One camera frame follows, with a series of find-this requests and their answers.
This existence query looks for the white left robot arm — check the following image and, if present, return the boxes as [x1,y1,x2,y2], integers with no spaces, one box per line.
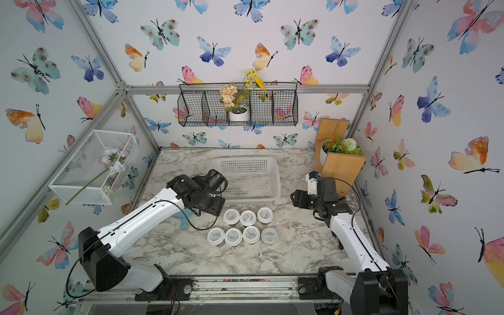
[78,169,228,292]

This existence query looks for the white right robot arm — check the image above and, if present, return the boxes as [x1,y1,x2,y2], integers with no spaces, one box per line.
[290,171,408,314]

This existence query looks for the white plastic perforated basket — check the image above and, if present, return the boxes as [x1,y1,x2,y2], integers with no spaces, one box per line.
[209,156,281,206]

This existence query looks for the yogurt cup without cap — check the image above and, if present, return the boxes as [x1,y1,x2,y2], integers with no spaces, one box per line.
[261,227,279,245]

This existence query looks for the wooden corner shelf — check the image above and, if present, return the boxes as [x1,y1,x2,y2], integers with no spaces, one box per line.
[314,118,366,199]

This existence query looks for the white pot green plant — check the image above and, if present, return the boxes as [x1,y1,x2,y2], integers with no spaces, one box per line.
[320,136,363,166]

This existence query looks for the pink artificial flower stem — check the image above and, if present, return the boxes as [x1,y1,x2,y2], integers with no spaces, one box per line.
[65,148,128,206]

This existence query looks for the white pot beige flowers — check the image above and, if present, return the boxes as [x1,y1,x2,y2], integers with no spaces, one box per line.
[219,68,266,122]

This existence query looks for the black wire wall basket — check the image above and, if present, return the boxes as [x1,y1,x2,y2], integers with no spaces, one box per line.
[174,81,299,127]

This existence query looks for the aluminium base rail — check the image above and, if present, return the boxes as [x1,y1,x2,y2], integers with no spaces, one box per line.
[74,273,412,306]

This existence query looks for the white wire mesh box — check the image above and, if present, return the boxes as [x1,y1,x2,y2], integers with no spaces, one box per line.
[49,129,139,206]

